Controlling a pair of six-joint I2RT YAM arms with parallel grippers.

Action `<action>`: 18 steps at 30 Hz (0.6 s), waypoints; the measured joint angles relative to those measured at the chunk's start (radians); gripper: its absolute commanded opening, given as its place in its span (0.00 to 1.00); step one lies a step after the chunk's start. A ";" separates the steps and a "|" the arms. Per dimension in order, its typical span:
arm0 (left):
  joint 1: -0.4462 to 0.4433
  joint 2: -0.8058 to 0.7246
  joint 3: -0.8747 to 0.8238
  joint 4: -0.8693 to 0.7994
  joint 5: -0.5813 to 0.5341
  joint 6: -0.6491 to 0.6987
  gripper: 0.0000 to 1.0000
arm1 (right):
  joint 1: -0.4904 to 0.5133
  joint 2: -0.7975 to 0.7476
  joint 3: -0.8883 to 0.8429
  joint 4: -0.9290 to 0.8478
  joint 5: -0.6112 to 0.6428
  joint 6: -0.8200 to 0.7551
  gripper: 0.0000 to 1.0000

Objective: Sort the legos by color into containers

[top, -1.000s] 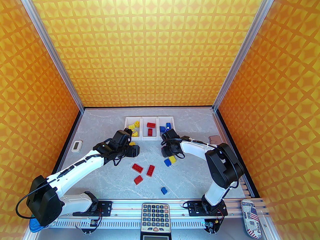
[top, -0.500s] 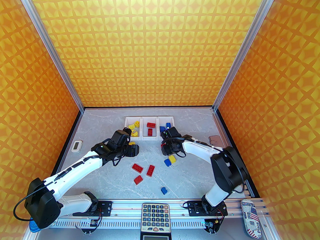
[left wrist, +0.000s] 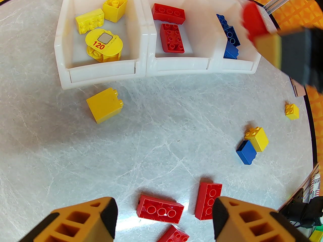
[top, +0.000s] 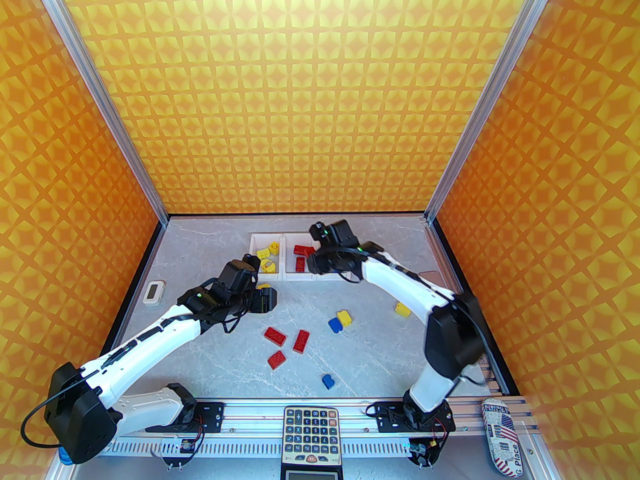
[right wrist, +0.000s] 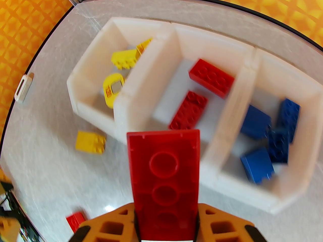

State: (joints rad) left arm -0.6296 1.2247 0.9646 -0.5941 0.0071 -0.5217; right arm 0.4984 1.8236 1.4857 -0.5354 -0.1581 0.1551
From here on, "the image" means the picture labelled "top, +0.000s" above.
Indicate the white plastic bin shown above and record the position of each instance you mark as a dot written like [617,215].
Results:
[275,277]
[300,276]
[332,278]

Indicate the aluminium frame post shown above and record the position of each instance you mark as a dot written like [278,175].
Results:
[102,99]
[489,99]

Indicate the pink flat rectangular object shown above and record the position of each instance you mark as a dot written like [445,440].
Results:
[431,274]

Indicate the white digital timer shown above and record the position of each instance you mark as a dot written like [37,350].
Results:
[152,293]

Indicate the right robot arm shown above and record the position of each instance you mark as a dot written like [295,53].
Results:
[400,280]

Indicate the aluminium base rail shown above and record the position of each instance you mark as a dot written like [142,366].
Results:
[250,413]

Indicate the small electronics board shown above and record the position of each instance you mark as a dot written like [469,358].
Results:
[421,450]
[182,449]

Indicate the yellow rounded lego with sticker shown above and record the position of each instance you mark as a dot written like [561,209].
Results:
[269,266]

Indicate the beige and black calculator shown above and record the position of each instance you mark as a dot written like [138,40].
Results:
[310,438]

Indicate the blue lego brick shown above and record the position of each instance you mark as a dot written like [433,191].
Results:
[334,324]
[328,381]

